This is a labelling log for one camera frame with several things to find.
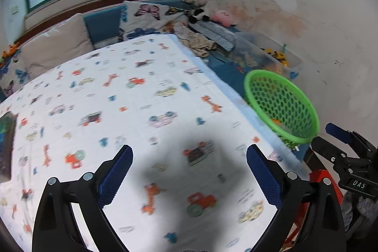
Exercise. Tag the blue white patterned cloth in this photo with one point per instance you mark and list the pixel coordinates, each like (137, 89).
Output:
(219, 34)

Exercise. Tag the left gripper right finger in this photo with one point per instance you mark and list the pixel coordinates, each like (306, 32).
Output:
(322, 228)

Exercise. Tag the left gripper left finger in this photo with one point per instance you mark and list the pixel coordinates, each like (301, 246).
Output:
(55, 226)

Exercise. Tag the butterfly print pillow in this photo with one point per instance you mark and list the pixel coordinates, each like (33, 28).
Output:
(140, 19)

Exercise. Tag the clear toy storage box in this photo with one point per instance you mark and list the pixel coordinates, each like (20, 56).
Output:
(255, 51)

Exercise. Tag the pink plush toy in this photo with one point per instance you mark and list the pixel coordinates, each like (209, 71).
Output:
(224, 18)

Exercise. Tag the butterfly pillow left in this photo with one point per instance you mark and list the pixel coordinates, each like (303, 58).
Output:
(14, 74)

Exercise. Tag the cartoon print table cloth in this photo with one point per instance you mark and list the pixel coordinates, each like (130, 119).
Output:
(189, 186)

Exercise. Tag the beige patterned clothing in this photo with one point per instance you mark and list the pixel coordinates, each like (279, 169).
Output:
(196, 42)

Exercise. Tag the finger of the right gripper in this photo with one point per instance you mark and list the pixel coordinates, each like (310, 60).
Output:
(352, 138)
(329, 151)

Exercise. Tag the orange toy on sofa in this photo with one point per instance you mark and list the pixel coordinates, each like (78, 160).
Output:
(13, 49)

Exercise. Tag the right gloved hand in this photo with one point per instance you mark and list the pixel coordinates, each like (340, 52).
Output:
(359, 213)

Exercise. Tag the colourful marker case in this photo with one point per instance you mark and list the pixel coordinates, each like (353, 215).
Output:
(7, 133)

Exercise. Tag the orange peel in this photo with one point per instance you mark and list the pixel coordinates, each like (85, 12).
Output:
(277, 122)

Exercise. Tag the green plastic basket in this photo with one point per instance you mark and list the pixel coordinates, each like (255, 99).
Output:
(274, 97)

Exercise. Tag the beige cushion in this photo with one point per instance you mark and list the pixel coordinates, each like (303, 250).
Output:
(61, 43)

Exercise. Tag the black white cow plush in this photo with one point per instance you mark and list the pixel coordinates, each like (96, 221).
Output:
(200, 11)

